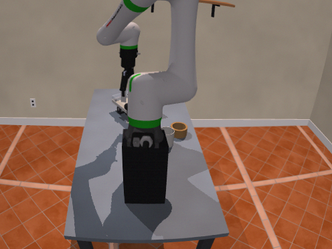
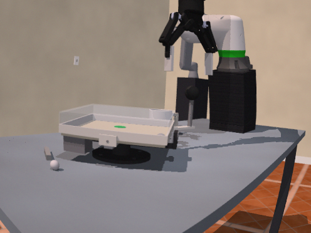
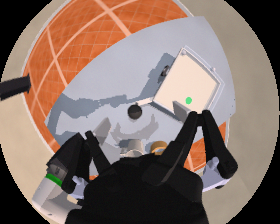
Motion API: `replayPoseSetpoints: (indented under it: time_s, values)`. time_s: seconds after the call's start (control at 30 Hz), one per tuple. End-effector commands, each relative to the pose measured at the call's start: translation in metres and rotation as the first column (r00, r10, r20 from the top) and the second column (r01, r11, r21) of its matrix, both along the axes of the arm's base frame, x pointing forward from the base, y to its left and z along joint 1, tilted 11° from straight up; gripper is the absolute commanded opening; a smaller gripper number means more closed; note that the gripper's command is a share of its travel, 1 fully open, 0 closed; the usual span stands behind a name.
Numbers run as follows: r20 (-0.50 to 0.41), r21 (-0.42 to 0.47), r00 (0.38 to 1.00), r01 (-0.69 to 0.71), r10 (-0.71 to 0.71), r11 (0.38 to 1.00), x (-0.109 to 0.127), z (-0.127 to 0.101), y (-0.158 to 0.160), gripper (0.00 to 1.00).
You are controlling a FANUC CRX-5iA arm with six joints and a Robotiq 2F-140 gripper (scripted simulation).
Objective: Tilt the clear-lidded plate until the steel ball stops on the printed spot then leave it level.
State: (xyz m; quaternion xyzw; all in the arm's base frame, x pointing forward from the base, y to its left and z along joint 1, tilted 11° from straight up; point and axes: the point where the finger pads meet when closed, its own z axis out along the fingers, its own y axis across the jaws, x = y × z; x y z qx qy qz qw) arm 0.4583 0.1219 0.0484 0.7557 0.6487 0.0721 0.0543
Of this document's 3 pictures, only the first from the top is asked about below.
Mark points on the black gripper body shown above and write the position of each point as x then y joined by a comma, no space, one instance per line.
127,64

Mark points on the grey cup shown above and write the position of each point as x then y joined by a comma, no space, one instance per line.
169,133

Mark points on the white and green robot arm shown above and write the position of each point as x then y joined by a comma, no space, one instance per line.
148,92

